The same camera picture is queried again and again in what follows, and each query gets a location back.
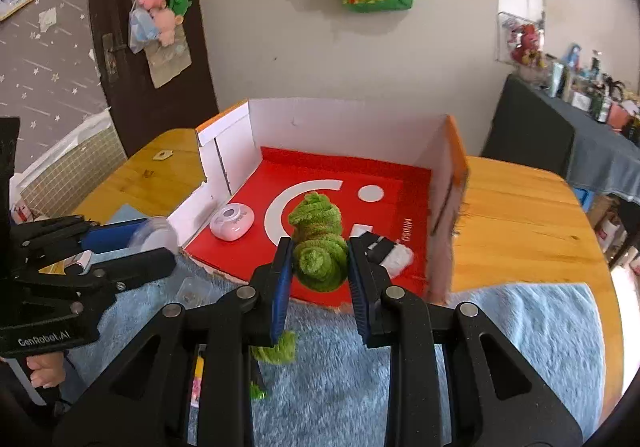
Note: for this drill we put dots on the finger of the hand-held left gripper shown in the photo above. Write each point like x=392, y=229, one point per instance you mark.
x=145, y=264
x=107, y=234

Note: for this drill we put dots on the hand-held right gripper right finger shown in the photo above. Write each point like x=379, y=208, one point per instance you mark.
x=357, y=292

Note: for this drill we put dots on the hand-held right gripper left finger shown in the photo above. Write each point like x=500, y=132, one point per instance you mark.
x=281, y=292

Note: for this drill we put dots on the clear pink bowl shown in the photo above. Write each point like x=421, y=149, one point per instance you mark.
x=160, y=234

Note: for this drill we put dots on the green pipe cleaner toy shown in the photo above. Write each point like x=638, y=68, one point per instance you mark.
x=315, y=214
x=320, y=262

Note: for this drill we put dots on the small clear plastic case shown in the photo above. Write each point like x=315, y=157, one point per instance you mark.
x=192, y=292

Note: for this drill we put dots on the orange cardboard box red bottom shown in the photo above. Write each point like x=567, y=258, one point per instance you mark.
x=395, y=192

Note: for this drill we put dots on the small yellow haired doll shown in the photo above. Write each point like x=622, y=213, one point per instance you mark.
x=199, y=369

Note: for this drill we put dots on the person's left hand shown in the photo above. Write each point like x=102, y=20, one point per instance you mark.
x=45, y=372

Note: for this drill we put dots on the blue flat card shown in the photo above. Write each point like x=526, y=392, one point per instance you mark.
x=125, y=214

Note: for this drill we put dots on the black white sushi plush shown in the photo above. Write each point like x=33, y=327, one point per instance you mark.
x=395, y=257

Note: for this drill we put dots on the pink round device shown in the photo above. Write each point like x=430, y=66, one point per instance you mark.
x=231, y=223

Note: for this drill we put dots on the light blue fuzzy blanket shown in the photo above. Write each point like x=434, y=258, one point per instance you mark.
x=325, y=377

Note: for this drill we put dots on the small white table sticker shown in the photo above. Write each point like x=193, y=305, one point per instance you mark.
x=162, y=155

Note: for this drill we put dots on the dark brown door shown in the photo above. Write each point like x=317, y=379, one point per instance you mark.
x=115, y=102

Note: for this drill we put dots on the clear plastic bag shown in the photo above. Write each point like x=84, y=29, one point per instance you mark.
x=140, y=32

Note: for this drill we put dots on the white paper scrap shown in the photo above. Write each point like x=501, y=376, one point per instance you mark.
x=48, y=19

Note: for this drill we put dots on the grey blue cloth covered table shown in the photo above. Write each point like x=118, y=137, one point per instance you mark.
x=530, y=127

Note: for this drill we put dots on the green plush toy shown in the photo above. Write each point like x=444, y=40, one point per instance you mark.
x=179, y=1

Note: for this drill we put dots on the magenta plush toy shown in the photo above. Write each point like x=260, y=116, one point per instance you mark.
x=525, y=42

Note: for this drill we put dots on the row of cosmetic bottles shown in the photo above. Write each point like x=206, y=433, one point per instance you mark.
x=595, y=92

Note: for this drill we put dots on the clear acrylic wall shelf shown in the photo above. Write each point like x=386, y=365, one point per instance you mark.
x=520, y=42

